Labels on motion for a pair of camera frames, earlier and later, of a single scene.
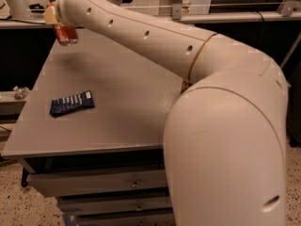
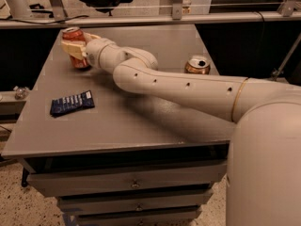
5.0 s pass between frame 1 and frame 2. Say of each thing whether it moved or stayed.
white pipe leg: stayed
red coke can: moved
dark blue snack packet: stayed
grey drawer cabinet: stayed
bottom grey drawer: stayed
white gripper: moved
